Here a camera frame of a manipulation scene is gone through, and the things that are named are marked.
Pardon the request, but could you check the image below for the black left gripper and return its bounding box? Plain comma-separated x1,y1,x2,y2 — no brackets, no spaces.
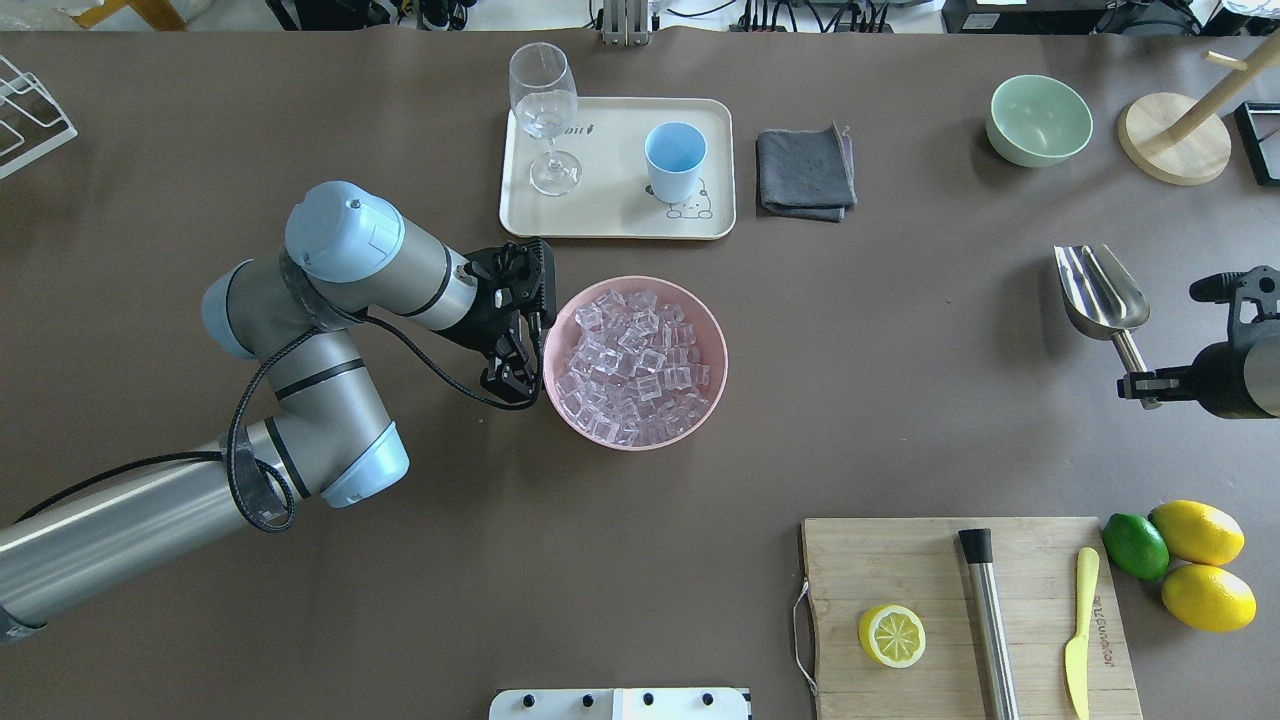
461,237,557,405

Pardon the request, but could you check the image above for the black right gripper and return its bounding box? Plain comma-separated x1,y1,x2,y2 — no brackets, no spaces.
1117,265,1279,419

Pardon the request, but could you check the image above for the pink bowl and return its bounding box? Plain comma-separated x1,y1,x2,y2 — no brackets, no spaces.
541,275,730,452

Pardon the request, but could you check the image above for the metal ice scoop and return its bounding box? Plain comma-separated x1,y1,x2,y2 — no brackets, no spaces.
1053,243,1151,375

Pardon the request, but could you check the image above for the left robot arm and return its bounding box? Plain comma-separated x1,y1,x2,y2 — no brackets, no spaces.
1,179,556,643

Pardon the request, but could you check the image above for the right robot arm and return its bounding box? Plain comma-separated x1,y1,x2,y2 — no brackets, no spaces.
1116,265,1279,419

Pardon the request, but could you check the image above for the clear ice cubes pile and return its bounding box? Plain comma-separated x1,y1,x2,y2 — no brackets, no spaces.
554,288,713,447

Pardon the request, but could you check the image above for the wooden cup stand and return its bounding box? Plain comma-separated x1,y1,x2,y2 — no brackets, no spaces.
1117,35,1279,186

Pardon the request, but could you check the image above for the light blue cup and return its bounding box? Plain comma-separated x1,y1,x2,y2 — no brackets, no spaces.
644,122,708,204

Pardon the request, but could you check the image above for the cream serving tray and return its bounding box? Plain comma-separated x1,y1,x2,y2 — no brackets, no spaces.
498,97,736,240

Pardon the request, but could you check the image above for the yellow lemon upper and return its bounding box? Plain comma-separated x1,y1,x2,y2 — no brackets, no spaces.
1148,498,1245,566

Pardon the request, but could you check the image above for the yellow lemon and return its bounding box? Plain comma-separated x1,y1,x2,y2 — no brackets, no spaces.
1160,564,1257,633
1148,498,1245,566

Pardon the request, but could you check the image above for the green lime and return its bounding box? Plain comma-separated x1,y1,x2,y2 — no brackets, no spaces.
1102,512,1171,582

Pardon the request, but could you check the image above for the clear wine glass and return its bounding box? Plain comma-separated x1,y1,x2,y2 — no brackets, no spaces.
508,42,581,197

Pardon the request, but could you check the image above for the green bowl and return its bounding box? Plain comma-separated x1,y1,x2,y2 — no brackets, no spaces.
986,76,1094,168

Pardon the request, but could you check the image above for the yellow lemon lower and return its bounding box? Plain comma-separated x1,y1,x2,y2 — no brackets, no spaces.
1160,564,1257,633

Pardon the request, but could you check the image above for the grey folded cloth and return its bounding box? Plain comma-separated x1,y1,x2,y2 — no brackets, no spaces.
756,124,858,223

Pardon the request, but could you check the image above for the yellow plastic knife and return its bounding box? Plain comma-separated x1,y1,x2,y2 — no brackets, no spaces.
1062,546,1100,719

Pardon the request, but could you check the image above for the steel muddler black tip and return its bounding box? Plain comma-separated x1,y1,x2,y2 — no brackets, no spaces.
957,528,1021,719

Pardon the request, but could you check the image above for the half lemon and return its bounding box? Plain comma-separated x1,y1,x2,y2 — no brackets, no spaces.
858,603,927,669

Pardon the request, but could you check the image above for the wooden cutting board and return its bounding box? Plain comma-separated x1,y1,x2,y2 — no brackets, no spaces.
801,518,1103,719

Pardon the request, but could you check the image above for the black tray frame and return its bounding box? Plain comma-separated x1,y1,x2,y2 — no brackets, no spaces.
1233,102,1279,187

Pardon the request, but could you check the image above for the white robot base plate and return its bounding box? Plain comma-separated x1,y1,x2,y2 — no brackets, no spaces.
488,687,753,719

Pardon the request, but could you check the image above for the white wire cup rack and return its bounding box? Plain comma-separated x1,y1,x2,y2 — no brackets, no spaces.
1,56,78,179

